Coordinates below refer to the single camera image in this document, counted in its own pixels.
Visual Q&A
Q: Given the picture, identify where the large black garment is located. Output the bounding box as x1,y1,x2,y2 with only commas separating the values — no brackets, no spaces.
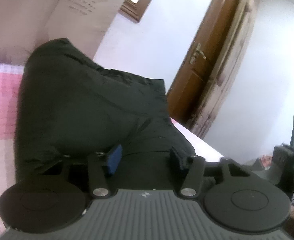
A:
14,38,195,190

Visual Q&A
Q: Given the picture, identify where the pink checkered bed sheet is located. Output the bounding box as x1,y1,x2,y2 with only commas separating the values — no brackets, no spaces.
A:
0,64,222,234

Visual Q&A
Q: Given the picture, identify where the brown wooden door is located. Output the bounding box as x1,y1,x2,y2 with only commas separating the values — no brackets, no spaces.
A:
167,0,240,126

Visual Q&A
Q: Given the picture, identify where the beige leaf print curtain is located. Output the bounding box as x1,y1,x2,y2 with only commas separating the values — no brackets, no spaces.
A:
0,0,124,65

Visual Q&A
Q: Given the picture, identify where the worn wooden door frame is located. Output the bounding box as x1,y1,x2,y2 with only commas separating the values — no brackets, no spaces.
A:
188,0,259,139

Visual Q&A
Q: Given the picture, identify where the brass door handle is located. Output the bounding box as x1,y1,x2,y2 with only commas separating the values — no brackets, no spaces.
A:
189,43,207,64

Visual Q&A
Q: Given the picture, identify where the brown wooden window frame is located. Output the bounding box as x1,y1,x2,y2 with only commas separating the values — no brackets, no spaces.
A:
119,0,165,23

